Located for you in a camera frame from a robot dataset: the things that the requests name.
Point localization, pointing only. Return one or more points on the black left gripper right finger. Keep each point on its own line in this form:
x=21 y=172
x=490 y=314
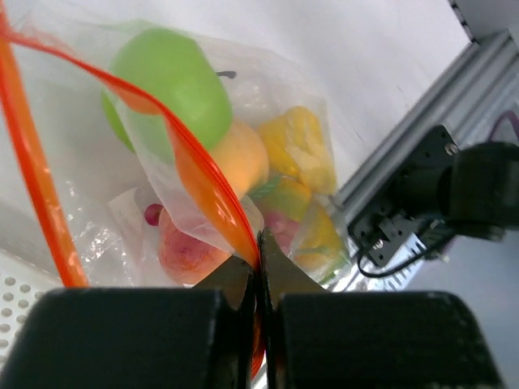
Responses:
x=318 y=339

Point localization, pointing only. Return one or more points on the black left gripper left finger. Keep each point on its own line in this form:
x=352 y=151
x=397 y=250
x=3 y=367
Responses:
x=199 y=337

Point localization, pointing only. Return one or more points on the pink peach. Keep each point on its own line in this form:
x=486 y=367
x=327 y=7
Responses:
x=185 y=259

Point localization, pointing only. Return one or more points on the red grape bunch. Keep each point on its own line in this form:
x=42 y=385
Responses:
x=281 y=226

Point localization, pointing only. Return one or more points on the orange peach with leaf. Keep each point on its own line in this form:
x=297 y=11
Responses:
x=242 y=158

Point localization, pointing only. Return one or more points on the clear orange zip bag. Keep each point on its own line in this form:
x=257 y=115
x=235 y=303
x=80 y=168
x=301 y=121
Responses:
x=108 y=149

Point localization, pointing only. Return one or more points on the yellow pear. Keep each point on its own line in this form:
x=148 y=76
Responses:
x=296 y=147

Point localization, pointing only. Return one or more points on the green apple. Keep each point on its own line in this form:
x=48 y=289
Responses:
x=173 y=68

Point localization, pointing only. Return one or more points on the yellow green mango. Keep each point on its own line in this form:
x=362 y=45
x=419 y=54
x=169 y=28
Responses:
x=317 y=248

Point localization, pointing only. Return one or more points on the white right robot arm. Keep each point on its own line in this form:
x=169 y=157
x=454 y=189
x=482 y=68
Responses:
x=483 y=191

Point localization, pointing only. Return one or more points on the white perforated plastic basket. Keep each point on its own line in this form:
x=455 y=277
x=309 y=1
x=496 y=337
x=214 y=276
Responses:
x=22 y=285

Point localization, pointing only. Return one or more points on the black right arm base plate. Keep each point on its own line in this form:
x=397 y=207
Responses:
x=409 y=199

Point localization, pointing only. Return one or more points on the aluminium front rail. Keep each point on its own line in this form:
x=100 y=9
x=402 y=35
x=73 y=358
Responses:
x=476 y=99

